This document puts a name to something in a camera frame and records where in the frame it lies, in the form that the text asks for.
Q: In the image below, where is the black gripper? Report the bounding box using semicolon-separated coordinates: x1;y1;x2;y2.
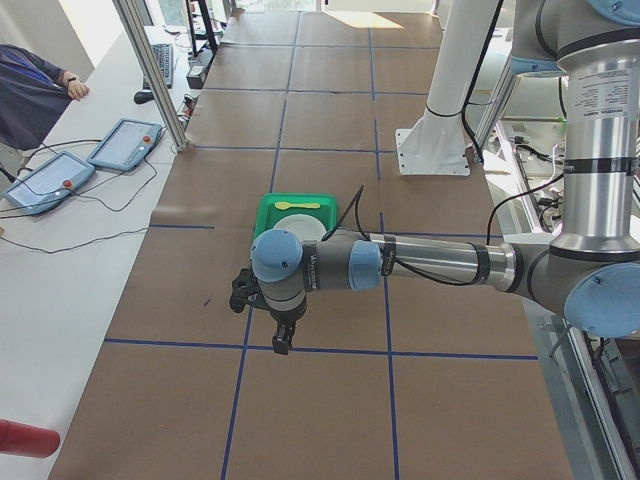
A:
269;302;305;355

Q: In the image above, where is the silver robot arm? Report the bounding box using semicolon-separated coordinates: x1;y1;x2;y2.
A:
230;1;639;354

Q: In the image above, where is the bystander hand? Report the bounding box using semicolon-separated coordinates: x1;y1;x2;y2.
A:
67;78;90;101

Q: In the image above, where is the white round plate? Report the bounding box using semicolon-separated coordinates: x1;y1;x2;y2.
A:
274;214;326;241

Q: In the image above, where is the green plastic tray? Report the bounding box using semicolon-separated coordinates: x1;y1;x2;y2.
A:
254;193;338;238

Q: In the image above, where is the yellow plastic spoon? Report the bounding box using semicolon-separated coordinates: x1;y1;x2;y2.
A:
274;201;321;211

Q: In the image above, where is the far blue teach pendant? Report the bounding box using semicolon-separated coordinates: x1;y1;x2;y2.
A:
87;118;162;172

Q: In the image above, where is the blue teach pendant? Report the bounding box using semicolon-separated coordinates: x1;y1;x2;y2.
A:
87;118;162;172
2;151;95;215

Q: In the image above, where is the near blue teach pendant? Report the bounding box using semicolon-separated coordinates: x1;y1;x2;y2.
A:
2;151;95;215

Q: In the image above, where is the red cylinder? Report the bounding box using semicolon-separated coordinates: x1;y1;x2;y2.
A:
1;419;60;458

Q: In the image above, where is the black computer mouse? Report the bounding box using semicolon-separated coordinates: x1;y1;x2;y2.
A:
133;90;154;105

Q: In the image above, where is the black keyboard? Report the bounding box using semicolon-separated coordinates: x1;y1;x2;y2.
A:
151;43;174;89

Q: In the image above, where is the bystander dark blue sleeve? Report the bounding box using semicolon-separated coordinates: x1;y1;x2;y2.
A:
1;44;71;150

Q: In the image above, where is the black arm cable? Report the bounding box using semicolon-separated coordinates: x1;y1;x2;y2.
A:
329;185;566;287

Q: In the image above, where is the white central pedestal column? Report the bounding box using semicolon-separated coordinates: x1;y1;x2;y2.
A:
396;0;502;176

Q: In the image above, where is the aluminium frame post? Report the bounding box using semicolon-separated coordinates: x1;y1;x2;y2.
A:
113;0;189;152

